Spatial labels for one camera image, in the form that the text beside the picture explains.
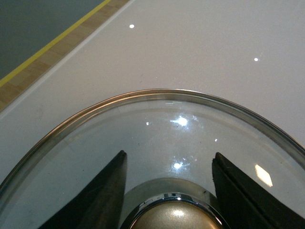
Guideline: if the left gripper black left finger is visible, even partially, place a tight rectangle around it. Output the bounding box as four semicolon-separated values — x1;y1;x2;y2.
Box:
40;151;127;229

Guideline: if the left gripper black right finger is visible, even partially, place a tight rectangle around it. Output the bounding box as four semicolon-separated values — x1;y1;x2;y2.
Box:
212;152;305;229

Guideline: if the glass pot lid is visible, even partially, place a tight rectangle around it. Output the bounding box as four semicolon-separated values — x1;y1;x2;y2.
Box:
0;90;305;229

